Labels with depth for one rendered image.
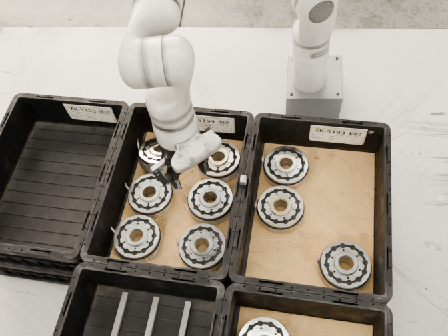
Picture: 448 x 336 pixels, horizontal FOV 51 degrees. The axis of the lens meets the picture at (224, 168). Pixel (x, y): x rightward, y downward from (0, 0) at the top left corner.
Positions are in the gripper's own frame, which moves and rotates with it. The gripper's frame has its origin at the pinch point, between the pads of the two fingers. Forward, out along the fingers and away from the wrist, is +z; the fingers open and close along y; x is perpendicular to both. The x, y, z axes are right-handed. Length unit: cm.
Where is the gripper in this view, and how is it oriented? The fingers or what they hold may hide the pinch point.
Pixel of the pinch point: (189, 174)
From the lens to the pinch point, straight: 92.9
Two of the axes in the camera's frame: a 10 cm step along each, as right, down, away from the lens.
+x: 5.8, 6.7, -4.6
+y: -8.1, 5.3, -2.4
